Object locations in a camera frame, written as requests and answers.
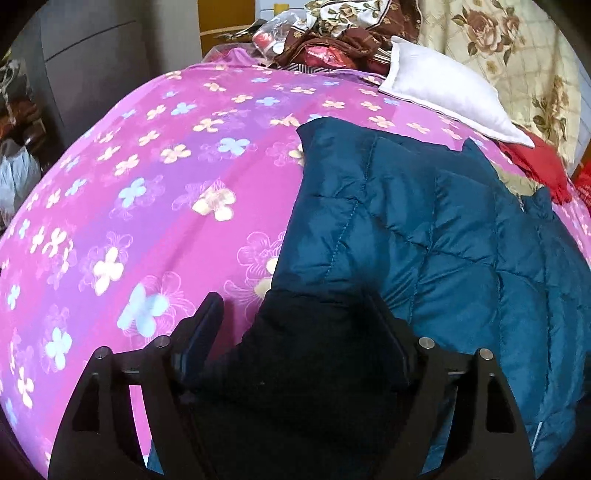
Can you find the white pillow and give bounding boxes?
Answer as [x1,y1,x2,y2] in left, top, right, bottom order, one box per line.
[379,36,536,149]

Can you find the clear plastic bag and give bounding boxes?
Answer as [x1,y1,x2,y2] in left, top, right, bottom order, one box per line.
[250,8,306,58]

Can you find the white plastic bag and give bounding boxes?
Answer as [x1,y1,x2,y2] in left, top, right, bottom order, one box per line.
[0,137,43,223]

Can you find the beige rose-print quilt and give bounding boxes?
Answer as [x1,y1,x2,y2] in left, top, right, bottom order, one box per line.
[417,0,583,178]

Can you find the blue quilted jacket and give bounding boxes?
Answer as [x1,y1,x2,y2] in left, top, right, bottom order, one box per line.
[147,116,591,480]

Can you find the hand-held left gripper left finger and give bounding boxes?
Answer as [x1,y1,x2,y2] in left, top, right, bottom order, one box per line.
[47,292,225,480]

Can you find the pink floral bedsheet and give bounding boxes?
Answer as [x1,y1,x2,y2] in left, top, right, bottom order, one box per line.
[0,48,591,480]

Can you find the brown floral blanket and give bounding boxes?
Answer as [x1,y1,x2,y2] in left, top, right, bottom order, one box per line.
[274,0,423,75]

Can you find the red cloth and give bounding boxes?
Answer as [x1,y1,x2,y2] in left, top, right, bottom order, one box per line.
[498,130,577,205]

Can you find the yellow wooden door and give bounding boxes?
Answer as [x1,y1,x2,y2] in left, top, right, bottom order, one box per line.
[198,0,263,52]

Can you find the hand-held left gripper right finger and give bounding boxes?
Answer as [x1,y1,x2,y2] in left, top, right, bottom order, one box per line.
[364,292,536,480]

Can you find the grey wardrobe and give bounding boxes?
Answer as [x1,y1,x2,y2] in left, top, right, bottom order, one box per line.
[8,0,200,151]

